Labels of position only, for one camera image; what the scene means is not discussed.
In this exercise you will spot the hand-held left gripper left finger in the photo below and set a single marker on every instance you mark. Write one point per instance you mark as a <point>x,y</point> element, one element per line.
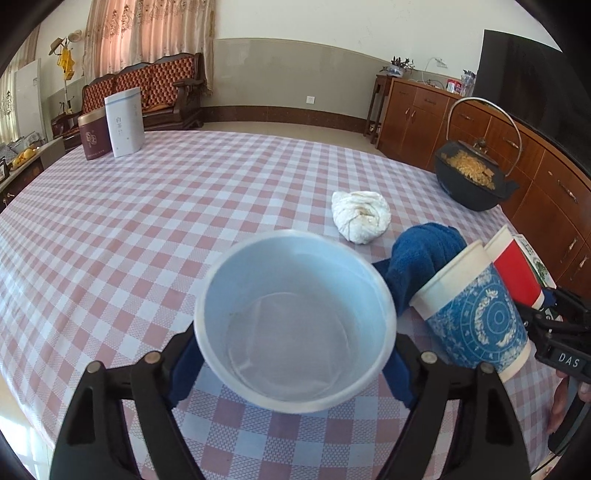
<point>184,374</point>

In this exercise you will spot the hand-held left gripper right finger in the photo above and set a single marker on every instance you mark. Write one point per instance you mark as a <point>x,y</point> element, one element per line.
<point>399,378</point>

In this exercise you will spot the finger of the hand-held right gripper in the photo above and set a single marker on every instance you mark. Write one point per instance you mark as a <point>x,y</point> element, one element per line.
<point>535,319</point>
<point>551,296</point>

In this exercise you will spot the red paper cup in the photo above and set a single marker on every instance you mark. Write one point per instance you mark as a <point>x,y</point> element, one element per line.
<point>512,272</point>

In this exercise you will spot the blue patterned paper cup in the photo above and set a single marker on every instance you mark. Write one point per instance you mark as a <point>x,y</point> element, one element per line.
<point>480,323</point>

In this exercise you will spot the pale blue disposable bowl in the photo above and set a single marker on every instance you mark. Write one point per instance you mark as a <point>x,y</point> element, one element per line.
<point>295,323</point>

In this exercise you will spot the dark blue cloth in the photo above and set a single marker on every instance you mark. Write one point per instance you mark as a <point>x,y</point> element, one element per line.
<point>425,258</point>

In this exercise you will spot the person's right hand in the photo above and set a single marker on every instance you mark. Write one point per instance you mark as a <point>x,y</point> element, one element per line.
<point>558,406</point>

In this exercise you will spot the green and white box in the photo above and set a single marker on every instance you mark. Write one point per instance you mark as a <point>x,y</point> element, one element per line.
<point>535,265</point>

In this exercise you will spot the brown wooden sideboard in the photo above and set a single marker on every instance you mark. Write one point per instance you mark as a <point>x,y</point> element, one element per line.
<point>545,161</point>

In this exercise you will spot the black cast iron teapot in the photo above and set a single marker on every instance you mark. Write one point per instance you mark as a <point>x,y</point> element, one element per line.
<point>466,184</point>

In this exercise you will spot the checked tablecloth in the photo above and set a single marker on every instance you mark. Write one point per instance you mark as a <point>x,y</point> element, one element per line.
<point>184,221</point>

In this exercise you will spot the white crumpled cloth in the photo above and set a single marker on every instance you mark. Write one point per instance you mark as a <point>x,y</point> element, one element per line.
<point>360,217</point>

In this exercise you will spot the black flat screen television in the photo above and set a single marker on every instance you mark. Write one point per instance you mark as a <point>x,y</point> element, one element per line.
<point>521,74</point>

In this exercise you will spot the glass with pens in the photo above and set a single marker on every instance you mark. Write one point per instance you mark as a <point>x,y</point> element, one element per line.
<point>468,83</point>

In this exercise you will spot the red and white container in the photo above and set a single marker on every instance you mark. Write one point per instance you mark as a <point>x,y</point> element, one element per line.
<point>453,86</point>

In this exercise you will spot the maroon tea tin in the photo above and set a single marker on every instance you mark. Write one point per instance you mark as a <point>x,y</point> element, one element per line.
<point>94,136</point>

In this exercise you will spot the grey chair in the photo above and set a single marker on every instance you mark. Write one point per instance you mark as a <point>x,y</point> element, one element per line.
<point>51,154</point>

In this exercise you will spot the white tea tin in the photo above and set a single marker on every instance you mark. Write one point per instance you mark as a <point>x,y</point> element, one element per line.
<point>123,124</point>

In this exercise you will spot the white desk lamp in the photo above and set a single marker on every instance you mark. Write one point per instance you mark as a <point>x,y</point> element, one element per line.
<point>438,62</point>

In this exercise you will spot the plate of yellow fruit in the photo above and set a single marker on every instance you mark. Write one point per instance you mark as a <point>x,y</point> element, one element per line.
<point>24,158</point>

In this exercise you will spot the small potted plant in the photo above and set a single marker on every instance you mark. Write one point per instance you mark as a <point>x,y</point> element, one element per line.
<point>397,67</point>

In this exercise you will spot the wooden upholstered sofa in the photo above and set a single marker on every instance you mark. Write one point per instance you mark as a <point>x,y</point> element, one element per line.
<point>152,83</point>

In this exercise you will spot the white floor air conditioner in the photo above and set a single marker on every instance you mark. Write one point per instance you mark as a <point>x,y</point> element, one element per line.
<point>28,101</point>

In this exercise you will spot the yellow hanging garment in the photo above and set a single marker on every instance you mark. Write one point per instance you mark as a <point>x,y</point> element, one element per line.
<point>67,62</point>

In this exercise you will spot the patterned sheer curtain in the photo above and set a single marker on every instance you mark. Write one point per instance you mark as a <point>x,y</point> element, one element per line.
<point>152,32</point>

